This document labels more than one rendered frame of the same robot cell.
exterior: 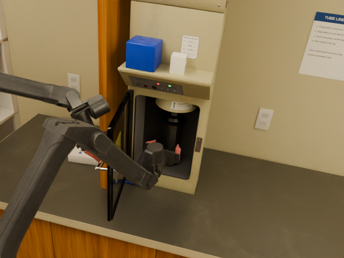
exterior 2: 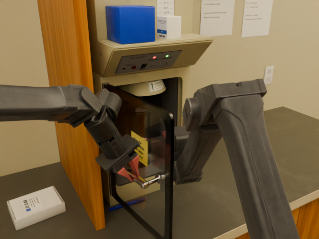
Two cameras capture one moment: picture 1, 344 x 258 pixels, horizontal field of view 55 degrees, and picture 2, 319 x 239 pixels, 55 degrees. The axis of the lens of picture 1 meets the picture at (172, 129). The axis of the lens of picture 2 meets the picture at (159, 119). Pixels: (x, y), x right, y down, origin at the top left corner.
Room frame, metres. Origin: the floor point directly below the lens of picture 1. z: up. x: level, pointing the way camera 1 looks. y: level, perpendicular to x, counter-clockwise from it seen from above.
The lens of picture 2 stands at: (0.39, 0.61, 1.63)
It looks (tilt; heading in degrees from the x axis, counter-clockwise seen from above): 23 degrees down; 320
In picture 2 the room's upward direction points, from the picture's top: straight up
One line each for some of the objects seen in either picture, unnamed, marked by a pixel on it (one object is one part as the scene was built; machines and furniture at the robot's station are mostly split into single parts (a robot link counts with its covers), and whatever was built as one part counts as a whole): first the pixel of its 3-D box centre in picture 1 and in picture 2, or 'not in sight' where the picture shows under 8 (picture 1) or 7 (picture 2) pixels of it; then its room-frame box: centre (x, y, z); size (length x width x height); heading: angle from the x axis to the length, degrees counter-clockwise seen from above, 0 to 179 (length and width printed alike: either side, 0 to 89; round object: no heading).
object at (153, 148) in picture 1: (149, 164); (181, 153); (0.95, 0.07, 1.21); 0.12 x 0.09 x 0.11; 150
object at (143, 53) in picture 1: (144, 53); (130, 23); (1.10, 0.12, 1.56); 0.10 x 0.10 x 0.09; 80
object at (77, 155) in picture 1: (88, 153); (36, 206); (1.31, 0.39, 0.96); 0.16 x 0.12 x 0.04; 86
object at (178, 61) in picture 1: (178, 63); (169, 27); (1.08, 0.00, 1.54); 0.05 x 0.05 x 0.06; 85
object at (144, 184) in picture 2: (105, 163); (142, 176); (0.93, 0.22, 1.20); 0.10 x 0.05 x 0.03; 178
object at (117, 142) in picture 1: (119, 154); (136, 163); (1.00, 0.19, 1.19); 0.30 x 0.01 x 0.40; 178
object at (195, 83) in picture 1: (165, 83); (157, 56); (1.09, 0.04, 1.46); 0.32 x 0.12 x 0.10; 80
